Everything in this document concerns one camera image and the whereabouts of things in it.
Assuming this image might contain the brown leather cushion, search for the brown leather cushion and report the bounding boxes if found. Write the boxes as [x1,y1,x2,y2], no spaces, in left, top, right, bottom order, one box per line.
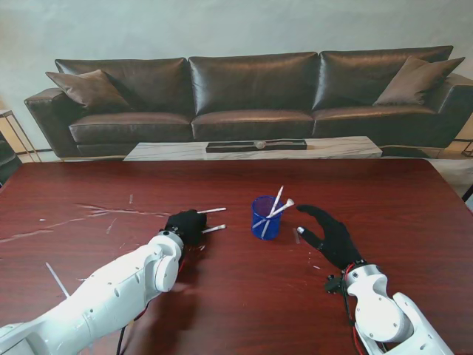
[372,55,466,107]
[44,69,131,112]

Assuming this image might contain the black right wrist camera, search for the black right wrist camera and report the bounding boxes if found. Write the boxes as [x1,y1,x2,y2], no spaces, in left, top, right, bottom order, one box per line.
[324,273,344,296]

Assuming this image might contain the blue mesh holder cup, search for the blue mesh holder cup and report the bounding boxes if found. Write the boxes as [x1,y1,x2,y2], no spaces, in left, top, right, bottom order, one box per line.
[251,195,282,241]

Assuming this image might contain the white marble coffee table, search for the white marble coffee table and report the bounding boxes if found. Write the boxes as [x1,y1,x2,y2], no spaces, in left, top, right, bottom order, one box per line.
[123,135,384,162]

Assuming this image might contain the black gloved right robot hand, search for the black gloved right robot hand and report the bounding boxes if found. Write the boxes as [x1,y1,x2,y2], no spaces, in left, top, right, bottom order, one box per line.
[296,204,365,268]

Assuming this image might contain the dark leather sofa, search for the dark leather sofa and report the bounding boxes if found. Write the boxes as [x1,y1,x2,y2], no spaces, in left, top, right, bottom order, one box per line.
[24,45,473,163]

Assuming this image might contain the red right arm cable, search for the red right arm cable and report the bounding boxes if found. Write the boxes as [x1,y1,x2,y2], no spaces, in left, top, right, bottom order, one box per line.
[350,321,365,355]

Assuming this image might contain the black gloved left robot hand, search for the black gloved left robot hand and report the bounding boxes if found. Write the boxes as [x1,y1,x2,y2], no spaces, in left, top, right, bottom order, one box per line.
[165,209,208,246]

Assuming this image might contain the white cable tie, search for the white cable tie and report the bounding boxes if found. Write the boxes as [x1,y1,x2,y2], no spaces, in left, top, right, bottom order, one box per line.
[44,261,70,299]

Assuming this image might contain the black decorative tray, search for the black decorative tray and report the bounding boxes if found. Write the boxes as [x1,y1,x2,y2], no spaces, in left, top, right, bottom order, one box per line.
[205,138,308,153]

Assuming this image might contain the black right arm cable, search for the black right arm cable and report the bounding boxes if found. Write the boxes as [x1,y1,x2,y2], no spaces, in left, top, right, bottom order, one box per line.
[341,271,354,328]

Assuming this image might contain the dark armchair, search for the dark armchair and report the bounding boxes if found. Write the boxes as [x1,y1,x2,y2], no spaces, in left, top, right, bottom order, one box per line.
[0,129,23,186]

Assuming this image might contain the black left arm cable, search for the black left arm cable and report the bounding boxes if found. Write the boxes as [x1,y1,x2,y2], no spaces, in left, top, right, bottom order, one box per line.
[117,323,130,355]

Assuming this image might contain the dark frame side table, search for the dark frame side table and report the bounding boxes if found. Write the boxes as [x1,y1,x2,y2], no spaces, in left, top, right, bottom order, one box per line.
[453,137,473,159]

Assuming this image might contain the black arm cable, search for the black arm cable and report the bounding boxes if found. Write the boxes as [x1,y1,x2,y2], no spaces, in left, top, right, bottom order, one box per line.
[341,271,354,328]
[117,323,130,355]

